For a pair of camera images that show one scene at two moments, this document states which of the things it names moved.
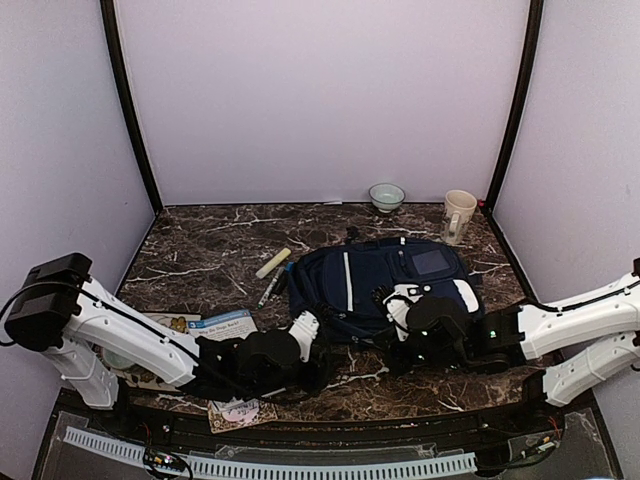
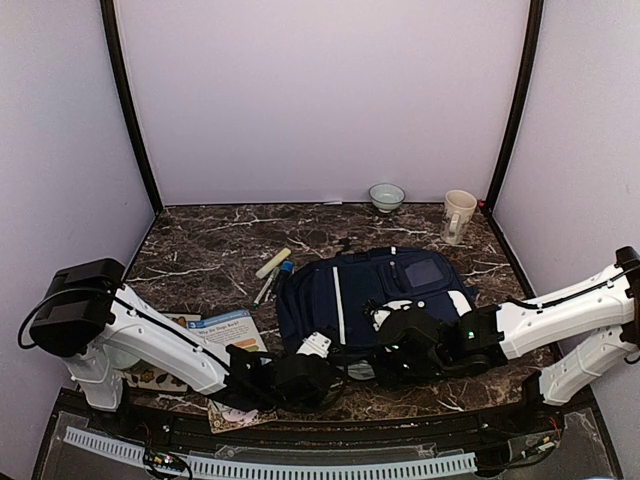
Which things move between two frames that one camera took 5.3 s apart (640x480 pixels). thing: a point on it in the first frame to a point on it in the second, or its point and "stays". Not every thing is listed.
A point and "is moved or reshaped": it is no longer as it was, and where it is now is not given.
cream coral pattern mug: (459, 206) stays
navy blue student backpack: (335, 283) is moved or reshaped
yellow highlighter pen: (273, 263) stays
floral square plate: (138, 377) stays
